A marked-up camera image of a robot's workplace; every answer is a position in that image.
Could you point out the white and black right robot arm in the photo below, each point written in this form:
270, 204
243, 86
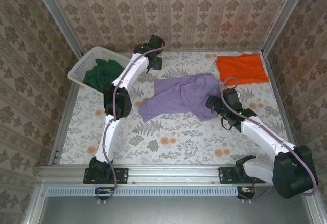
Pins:
265, 137

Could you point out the black electronics box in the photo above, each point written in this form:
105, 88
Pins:
246, 192
104, 193

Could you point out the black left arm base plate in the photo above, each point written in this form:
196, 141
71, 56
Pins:
122, 175

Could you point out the aluminium mounting rail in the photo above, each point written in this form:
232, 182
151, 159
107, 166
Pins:
173, 174

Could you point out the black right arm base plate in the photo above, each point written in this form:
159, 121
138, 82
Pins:
224, 175

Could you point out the green t-shirt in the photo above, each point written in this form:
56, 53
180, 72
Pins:
99, 73

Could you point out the aluminium side rail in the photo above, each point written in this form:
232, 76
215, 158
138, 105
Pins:
64, 121
283, 106

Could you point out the aluminium frame post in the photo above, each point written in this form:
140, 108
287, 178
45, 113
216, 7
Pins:
56, 17
286, 17

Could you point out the white plastic basket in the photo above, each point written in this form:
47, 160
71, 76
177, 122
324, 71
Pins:
84, 63

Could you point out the floral table cover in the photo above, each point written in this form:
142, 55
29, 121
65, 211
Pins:
178, 142

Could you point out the grey metal panel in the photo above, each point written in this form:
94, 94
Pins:
166, 211

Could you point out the orange t-shirt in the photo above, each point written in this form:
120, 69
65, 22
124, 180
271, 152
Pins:
242, 68

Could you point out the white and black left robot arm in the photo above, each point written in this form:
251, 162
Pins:
110, 137

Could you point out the purple t-shirt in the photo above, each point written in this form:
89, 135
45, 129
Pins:
173, 96

